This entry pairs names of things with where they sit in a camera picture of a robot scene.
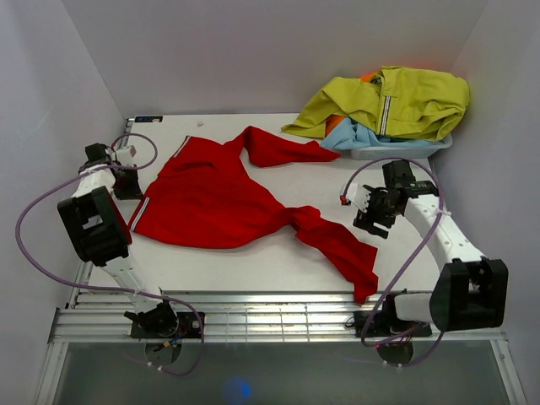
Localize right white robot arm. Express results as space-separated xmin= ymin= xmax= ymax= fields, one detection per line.
xmin=340 ymin=158 xmax=509 ymax=336

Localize white plastic basket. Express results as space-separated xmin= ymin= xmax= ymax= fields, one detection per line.
xmin=350 ymin=133 xmax=453 ymax=160

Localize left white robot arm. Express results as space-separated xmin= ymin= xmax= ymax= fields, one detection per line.
xmin=57 ymin=143 xmax=180 ymax=338

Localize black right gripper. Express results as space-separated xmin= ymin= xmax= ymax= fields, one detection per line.
xmin=353 ymin=184 xmax=399 ymax=240

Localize light blue garment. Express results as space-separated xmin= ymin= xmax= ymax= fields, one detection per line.
xmin=321 ymin=117 xmax=431 ymax=151

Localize yellow-green trousers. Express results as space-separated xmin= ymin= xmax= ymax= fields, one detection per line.
xmin=282 ymin=66 xmax=470 ymax=142

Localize orange garment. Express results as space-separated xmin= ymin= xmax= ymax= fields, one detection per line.
xmin=325 ymin=71 xmax=377 ymax=136

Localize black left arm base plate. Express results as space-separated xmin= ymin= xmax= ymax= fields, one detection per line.
xmin=128 ymin=311 xmax=206 ymax=340

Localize dark label sticker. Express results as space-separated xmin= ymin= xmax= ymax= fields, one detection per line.
xmin=134 ymin=116 xmax=163 ymax=123

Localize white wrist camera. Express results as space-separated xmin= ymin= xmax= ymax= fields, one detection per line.
xmin=339 ymin=182 xmax=371 ymax=212
xmin=111 ymin=145 xmax=137 ymax=167

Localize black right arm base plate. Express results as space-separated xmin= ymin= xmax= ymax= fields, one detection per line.
xmin=345 ymin=310 xmax=432 ymax=338

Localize red trousers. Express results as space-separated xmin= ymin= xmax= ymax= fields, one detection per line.
xmin=128 ymin=127 xmax=378 ymax=303

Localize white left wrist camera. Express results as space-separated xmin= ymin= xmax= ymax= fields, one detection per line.
xmin=111 ymin=145 xmax=137 ymax=167

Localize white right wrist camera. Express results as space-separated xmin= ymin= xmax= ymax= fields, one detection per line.
xmin=339 ymin=182 xmax=371 ymax=212

